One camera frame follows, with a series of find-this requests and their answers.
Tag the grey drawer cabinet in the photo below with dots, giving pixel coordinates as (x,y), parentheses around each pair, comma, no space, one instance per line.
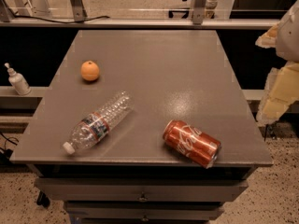
(132,176)

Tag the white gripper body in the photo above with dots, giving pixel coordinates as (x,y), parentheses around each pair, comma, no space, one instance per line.
(290,36)

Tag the orange fruit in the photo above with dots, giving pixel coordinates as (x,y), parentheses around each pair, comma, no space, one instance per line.
(90,71)

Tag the white pump dispenser bottle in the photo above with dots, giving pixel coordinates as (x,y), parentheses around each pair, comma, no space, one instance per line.
(17,81)

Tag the metal frame leg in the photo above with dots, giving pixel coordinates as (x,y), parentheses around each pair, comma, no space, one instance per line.
(78,9)
(198,11)

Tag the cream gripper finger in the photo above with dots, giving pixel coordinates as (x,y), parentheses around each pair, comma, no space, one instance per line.
(280,91)
(268,39)

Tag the red Coca-Cola can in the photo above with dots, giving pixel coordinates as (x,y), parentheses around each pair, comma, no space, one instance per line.
(192,142)

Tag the clear plastic water bottle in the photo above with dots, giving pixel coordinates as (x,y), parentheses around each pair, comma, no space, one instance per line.
(98,124)

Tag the metal frame leg left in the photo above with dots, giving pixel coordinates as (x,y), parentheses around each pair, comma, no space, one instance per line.
(78,9)

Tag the metal frame leg right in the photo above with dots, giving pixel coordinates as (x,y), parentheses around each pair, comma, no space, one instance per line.
(198,11)

